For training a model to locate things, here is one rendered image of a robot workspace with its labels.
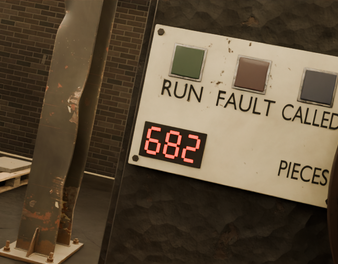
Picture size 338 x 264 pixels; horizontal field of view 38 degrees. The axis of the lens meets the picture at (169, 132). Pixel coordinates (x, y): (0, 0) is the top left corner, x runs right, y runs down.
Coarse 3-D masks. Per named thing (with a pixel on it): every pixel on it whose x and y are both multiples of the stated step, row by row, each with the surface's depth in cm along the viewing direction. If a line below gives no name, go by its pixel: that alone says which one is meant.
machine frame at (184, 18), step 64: (192, 0) 63; (256, 0) 62; (320, 0) 61; (128, 128) 73; (128, 192) 65; (192, 192) 64; (128, 256) 65; (192, 256) 64; (256, 256) 63; (320, 256) 61
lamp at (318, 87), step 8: (312, 72) 59; (320, 72) 58; (304, 80) 59; (312, 80) 59; (320, 80) 58; (328, 80) 58; (304, 88) 59; (312, 88) 59; (320, 88) 58; (328, 88) 58; (304, 96) 59; (312, 96) 59; (320, 96) 59; (328, 96) 58; (328, 104) 58
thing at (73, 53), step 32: (64, 0) 316; (96, 0) 311; (64, 32) 315; (96, 32) 312; (64, 64) 315; (96, 64) 343; (64, 96) 315; (96, 96) 343; (64, 128) 316; (32, 160) 320; (64, 160) 316; (32, 192) 320; (64, 192) 348; (32, 224) 321; (64, 224) 348; (32, 256) 315; (64, 256) 327
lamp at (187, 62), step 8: (176, 48) 61; (184, 48) 61; (192, 48) 61; (176, 56) 61; (184, 56) 61; (192, 56) 61; (200, 56) 61; (176, 64) 61; (184, 64) 61; (192, 64) 61; (200, 64) 61; (176, 72) 61; (184, 72) 61; (192, 72) 61
